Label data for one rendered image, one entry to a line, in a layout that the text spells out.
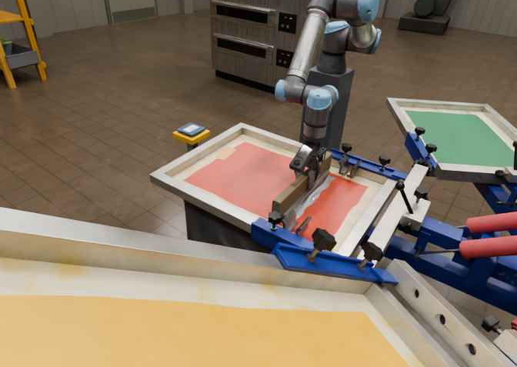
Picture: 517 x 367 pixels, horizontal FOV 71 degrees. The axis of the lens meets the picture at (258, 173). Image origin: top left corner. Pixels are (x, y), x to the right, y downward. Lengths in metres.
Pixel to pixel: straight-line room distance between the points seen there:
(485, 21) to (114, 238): 10.61
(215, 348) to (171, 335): 0.06
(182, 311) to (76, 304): 0.12
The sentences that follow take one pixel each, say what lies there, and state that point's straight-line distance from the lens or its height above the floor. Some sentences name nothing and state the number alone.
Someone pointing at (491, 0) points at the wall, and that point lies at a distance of 10.79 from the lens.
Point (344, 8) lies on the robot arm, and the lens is 1.47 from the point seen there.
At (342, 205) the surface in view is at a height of 0.95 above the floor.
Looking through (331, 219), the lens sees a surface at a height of 0.95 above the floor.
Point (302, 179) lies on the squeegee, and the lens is 1.28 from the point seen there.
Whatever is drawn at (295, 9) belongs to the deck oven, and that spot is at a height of 1.08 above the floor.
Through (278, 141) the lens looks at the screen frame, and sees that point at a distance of 1.66.
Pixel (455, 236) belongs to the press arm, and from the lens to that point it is 1.24.
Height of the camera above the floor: 1.77
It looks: 33 degrees down
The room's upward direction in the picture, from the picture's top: 3 degrees clockwise
